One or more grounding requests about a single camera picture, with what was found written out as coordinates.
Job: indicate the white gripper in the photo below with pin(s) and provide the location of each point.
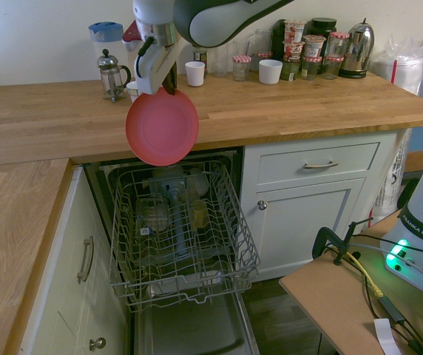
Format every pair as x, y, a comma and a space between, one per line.
150, 72

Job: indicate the red plastic plate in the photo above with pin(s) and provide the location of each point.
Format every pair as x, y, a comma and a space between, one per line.
159, 129

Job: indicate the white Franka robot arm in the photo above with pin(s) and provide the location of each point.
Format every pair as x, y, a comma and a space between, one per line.
215, 22

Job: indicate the grey dishwasher spray tube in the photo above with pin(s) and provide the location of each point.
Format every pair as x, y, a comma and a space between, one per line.
177, 222

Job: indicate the stainless steel dishwasher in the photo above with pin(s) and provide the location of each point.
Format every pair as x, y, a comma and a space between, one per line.
196, 333

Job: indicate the small white cup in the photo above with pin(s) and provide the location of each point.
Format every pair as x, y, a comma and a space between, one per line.
195, 74

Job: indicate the dark lidded coffee jar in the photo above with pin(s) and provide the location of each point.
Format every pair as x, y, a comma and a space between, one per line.
200, 61

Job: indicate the patterned paper cup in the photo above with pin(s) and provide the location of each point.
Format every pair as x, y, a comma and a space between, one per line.
131, 90

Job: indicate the clear bottle with green cap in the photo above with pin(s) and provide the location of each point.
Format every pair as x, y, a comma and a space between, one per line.
221, 63

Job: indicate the glass and steel French press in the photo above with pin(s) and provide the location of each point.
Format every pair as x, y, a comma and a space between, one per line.
111, 77

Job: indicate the glass jar red checked lid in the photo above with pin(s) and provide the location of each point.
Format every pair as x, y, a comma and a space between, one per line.
242, 68

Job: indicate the light blue lidded pitcher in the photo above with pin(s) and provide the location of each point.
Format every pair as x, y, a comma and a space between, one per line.
106, 40

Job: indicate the clear glass tumbler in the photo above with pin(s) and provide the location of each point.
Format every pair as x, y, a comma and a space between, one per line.
240, 48

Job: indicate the pale bowl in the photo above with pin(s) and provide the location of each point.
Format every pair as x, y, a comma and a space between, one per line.
167, 173

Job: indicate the low jar with red lid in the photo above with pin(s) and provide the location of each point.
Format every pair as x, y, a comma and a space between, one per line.
261, 57

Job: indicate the wide white cup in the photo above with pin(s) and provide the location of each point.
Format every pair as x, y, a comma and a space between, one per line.
270, 72

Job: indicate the tall clear glass jar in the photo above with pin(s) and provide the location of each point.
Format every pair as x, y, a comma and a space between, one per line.
263, 40

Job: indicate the white plastic container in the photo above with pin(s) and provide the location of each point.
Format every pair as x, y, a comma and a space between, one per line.
198, 183

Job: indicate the black bottle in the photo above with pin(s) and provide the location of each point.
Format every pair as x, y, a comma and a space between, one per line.
279, 37

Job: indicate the dark green jar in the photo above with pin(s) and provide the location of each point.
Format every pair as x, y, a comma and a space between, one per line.
291, 71

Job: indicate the red and white yoghurt cup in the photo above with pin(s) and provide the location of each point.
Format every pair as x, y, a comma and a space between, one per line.
293, 51
294, 31

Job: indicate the clear glass container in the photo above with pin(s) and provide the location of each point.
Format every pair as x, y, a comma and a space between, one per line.
152, 214

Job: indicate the yellow plastic cup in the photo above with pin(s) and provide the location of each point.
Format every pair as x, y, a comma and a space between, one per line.
199, 214

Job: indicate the jar with red checked lid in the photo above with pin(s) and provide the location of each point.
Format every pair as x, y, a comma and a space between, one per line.
310, 69
333, 68

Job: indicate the white drawer front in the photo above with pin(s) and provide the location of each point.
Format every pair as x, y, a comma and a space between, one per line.
289, 174

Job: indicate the round metal cabinet knob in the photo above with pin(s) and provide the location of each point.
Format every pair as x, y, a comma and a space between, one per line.
262, 205
97, 344

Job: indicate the large black jar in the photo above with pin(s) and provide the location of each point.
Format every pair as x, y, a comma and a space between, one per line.
321, 26

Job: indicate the tall jar red checked lid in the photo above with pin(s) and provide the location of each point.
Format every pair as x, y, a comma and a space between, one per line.
338, 43

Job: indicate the stainless steel kettle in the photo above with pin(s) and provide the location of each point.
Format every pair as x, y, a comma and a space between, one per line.
357, 48

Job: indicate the white panelled cabinet door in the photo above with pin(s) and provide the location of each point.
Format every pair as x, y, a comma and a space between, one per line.
307, 229

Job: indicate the black screw clamp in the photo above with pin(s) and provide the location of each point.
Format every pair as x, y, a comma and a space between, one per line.
320, 236

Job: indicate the cream cabinet unit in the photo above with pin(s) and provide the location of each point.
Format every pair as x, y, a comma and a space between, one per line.
67, 296

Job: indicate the clear plastic wrapped roll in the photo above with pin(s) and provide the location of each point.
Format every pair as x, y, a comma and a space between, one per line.
407, 70

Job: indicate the white printed bag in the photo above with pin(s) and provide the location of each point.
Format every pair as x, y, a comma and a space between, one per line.
390, 177

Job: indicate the brown fibreboard mounting board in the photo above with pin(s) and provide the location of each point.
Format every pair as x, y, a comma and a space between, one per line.
326, 296

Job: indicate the white paper strip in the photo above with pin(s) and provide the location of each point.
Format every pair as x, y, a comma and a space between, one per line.
383, 333

